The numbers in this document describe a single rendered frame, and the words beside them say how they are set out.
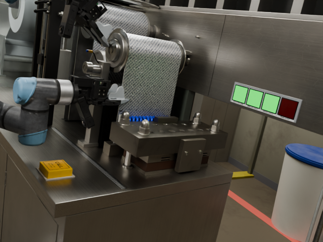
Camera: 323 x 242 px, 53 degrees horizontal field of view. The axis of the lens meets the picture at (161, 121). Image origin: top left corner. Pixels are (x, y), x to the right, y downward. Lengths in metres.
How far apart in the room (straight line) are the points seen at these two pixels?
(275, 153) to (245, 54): 2.64
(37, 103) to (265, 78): 0.69
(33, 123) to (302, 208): 2.24
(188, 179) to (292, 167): 1.76
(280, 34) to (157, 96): 0.46
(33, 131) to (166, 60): 0.51
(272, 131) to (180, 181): 2.76
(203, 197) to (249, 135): 2.84
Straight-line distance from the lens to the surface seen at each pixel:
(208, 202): 1.19
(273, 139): 3.72
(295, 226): 2.88
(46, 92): 0.96
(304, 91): 1.03
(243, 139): 4.01
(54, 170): 0.94
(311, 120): 1.01
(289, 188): 2.80
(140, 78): 1.13
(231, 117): 3.99
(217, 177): 1.17
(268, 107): 1.07
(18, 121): 1.00
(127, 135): 1.00
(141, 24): 1.40
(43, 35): 1.43
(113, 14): 1.34
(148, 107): 1.19
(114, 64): 1.12
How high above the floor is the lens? 1.31
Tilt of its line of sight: 14 degrees down
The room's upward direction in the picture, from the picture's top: 11 degrees clockwise
